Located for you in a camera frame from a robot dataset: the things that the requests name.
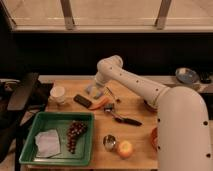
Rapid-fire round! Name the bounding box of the white folded cloth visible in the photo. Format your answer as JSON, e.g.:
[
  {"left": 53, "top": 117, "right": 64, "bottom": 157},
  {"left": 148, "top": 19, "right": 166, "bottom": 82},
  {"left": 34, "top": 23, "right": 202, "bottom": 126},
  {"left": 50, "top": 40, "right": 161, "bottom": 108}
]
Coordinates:
[{"left": 35, "top": 129, "right": 60, "bottom": 158}]

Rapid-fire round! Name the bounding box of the yellow red apple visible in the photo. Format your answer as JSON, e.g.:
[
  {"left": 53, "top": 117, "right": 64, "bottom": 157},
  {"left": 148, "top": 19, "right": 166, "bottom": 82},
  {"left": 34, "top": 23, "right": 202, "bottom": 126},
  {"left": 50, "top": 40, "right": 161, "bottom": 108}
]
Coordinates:
[{"left": 117, "top": 140, "right": 133, "bottom": 159}]

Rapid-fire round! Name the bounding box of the dark bowl with banana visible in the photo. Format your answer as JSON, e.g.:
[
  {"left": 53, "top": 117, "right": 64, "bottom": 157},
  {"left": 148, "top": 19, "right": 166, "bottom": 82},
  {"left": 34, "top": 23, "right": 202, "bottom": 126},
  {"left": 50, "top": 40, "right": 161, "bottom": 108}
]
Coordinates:
[{"left": 143, "top": 100, "right": 157, "bottom": 112}]

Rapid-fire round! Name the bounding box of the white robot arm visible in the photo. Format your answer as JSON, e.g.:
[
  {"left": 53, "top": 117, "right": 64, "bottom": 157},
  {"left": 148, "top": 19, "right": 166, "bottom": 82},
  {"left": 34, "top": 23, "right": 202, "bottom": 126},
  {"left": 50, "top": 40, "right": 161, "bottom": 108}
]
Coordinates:
[{"left": 95, "top": 55, "right": 213, "bottom": 171}]

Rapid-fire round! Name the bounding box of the black handled peeler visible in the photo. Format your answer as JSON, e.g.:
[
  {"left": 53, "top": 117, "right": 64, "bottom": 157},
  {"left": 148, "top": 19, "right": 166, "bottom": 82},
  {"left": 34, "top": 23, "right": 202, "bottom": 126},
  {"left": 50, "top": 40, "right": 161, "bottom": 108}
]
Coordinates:
[{"left": 104, "top": 103, "right": 142, "bottom": 126}]

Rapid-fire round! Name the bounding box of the black rectangular block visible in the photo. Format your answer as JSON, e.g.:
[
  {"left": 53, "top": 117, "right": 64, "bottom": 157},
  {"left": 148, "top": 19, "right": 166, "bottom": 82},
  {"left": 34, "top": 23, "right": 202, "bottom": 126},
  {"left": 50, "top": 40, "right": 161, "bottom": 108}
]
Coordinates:
[{"left": 74, "top": 94, "right": 92, "bottom": 108}]

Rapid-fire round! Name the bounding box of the black chair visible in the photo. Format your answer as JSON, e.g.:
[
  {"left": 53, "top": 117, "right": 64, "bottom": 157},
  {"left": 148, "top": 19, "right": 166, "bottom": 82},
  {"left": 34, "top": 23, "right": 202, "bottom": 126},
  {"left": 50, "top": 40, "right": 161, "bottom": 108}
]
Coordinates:
[{"left": 0, "top": 73, "right": 39, "bottom": 171}]

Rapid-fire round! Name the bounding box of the small metal cup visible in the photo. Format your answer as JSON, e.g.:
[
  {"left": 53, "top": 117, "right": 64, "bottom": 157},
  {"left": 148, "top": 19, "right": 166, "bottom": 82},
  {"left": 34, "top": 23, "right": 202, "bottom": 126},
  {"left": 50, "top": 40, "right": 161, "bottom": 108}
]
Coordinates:
[{"left": 103, "top": 134, "right": 116, "bottom": 151}]

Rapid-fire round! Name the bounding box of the green plastic tray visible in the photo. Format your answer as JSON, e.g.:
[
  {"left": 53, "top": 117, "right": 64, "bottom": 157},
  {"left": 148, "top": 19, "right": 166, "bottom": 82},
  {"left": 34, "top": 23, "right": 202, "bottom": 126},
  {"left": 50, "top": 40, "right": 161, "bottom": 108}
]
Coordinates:
[{"left": 19, "top": 112, "right": 94, "bottom": 166}]

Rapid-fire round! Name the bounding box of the bunch of dark grapes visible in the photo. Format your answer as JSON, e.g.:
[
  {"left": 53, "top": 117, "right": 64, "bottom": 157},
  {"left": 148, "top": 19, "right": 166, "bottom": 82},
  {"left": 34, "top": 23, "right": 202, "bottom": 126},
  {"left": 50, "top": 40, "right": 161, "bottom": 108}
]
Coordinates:
[{"left": 67, "top": 120, "right": 88, "bottom": 154}]

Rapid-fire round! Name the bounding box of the blue sponge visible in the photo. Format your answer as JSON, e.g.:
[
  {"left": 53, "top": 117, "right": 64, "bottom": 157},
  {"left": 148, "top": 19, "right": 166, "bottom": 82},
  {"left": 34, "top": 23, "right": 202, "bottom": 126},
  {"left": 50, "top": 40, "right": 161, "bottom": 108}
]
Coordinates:
[{"left": 85, "top": 85, "right": 100, "bottom": 99}]

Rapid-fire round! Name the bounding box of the orange carrot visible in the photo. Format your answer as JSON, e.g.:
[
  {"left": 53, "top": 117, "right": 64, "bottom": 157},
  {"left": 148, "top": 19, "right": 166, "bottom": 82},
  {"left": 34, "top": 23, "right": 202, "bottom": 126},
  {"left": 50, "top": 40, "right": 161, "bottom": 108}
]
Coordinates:
[{"left": 88, "top": 97, "right": 110, "bottom": 110}]

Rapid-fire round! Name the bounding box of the orange plastic bowl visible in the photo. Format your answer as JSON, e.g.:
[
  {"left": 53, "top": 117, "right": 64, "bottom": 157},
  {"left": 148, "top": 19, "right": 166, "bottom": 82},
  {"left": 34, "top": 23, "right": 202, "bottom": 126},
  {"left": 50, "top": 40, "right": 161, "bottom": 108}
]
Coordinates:
[{"left": 150, "top": 127, "right": 158, "bottom": 151}]

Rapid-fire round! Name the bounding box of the white paper cup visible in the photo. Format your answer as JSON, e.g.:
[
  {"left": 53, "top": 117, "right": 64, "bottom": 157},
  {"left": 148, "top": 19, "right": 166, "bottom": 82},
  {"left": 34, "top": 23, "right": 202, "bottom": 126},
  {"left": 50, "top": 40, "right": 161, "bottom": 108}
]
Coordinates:
[{"left": 50, "top": 86, "right": 66, "bottom": 105}]

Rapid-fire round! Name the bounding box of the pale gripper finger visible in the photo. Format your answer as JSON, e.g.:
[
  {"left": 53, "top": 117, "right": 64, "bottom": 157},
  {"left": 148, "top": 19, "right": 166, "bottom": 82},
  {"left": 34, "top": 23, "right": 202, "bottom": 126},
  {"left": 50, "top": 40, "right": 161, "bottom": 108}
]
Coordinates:
[{"left": 92, "top": 85, "right": 104, "bottom": 97}]

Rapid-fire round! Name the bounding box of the grey metal plate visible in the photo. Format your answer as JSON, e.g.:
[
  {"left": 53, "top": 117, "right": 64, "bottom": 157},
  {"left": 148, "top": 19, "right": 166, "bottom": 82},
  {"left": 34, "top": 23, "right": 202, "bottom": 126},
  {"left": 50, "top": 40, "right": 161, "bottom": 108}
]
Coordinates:
[{"left": 175, "top": 67, "right": 198, "bottom": 84}]

